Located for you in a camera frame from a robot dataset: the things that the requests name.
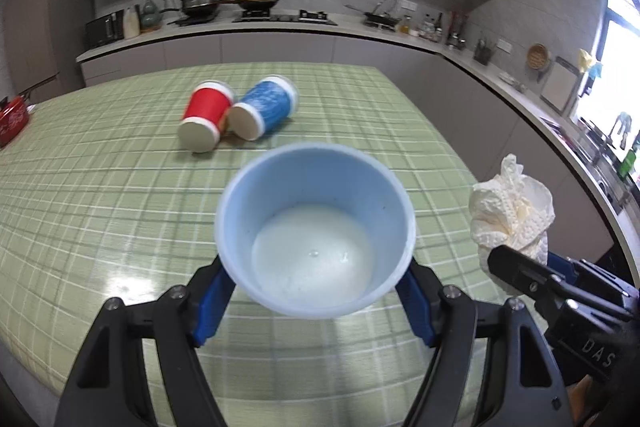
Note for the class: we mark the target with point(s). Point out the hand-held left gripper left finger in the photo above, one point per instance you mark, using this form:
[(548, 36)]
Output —
[(215, 302)]

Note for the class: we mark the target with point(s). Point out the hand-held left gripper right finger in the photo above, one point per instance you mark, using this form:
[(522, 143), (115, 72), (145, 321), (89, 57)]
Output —
[(417, 302)]

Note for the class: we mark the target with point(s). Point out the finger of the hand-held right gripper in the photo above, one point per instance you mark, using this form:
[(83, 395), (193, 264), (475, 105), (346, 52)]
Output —
[(560, 264), (520, 272)]

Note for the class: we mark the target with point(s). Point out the white paper towel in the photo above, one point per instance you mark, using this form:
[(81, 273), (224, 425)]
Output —
[(500, 207)]

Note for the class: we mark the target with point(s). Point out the light blue plastic cup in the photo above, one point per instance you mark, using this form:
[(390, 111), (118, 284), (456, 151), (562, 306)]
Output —
[(280, 187)]

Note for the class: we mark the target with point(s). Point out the person's right hand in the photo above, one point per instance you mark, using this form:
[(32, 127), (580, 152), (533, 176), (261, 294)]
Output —
[(581, 394)]

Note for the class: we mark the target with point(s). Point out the green checked tablecloth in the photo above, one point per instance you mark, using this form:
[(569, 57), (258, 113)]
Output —
[(100, 197)]

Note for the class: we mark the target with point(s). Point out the grey cutting board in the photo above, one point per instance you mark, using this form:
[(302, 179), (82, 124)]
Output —
[(560, 84)]

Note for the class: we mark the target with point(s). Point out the red paper cup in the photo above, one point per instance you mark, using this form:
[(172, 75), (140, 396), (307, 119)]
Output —
[(205, 109)]

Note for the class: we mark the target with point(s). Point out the blue rubber glove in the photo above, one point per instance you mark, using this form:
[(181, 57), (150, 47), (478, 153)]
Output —
[(594, 74)]

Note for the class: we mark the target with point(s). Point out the blue paper cup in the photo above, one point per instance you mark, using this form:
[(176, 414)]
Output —
[(265, 104)]

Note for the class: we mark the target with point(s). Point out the yellow rubber glove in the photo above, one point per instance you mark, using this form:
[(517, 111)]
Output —
[(584, 59)]

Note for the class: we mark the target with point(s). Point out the round bamboo steamer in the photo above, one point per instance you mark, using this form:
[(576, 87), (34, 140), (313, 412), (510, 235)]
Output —
[(537, 57)]

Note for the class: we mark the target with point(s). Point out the black utensil holder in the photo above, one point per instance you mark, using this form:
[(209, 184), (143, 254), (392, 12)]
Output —
[(482, 53)]

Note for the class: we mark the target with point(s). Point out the metal utensil rack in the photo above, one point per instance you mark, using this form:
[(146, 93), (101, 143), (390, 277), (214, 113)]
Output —
[(455, 32)]

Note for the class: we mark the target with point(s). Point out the dark glass bottle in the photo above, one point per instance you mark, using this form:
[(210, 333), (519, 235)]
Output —
[(439, 27)]

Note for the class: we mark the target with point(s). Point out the yellow oil bottle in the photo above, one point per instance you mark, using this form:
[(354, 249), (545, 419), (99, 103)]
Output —
[(406, 26)]

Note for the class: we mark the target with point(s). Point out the red basket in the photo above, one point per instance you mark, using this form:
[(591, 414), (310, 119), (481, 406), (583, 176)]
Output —
[(10, 124)]

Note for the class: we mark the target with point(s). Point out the white plastic bottle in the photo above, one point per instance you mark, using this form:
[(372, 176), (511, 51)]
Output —
[(131, 23)]

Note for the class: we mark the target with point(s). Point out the black microwave oven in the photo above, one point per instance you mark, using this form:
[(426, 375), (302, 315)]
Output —
[(102, 32)]

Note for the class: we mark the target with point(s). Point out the black gas hob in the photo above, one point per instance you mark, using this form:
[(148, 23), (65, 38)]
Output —
[(300, 17)]

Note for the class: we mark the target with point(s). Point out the black pot with glass lid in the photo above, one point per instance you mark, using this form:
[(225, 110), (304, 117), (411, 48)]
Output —
[(200, 3)]

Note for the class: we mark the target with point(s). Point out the black wok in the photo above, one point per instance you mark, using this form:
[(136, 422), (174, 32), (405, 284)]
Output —
[(255, 2)]

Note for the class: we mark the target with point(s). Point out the grey refrigerator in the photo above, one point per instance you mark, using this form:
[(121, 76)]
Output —
[(30, 32)]

